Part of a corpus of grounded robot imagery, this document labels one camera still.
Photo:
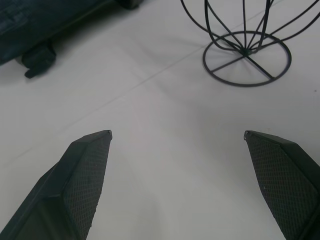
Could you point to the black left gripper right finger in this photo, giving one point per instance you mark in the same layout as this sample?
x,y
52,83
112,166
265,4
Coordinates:
x,y
282,180

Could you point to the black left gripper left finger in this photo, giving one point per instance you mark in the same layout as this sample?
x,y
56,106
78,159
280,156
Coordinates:
x,y
70,190

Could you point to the dark denim cap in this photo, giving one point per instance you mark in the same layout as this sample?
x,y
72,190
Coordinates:
x,y
30,27

